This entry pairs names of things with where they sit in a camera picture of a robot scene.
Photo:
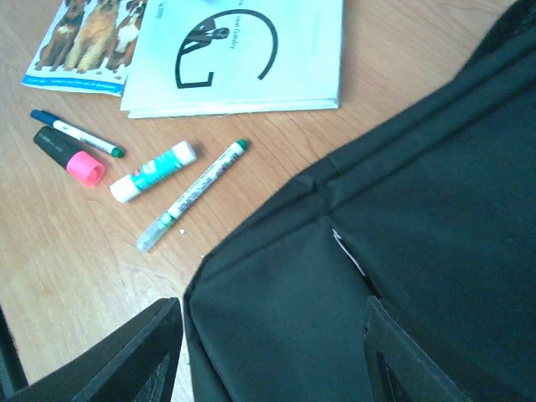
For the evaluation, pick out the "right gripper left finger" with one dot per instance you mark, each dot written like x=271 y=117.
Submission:
x=137 y=362

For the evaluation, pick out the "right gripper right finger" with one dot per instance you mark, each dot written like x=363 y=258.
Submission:
x=398 y=369

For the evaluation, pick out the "black student backpack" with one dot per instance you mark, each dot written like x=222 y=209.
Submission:
x=432 y=212

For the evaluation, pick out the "grey Great Gatsby book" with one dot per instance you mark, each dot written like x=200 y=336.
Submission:
x=197 y=58

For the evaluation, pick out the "green white marker pen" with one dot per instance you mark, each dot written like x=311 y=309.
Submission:
x=166 y=220

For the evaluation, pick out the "pink black highlighter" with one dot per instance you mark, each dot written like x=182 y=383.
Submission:
x=70 y=155

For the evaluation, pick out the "white green glue stick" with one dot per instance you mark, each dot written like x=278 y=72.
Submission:
x=153 y=172

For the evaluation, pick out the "blue white marker pen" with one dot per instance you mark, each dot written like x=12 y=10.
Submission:
x=78 y=134

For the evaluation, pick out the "dog picture book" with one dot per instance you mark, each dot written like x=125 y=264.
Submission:
x=88 y=48

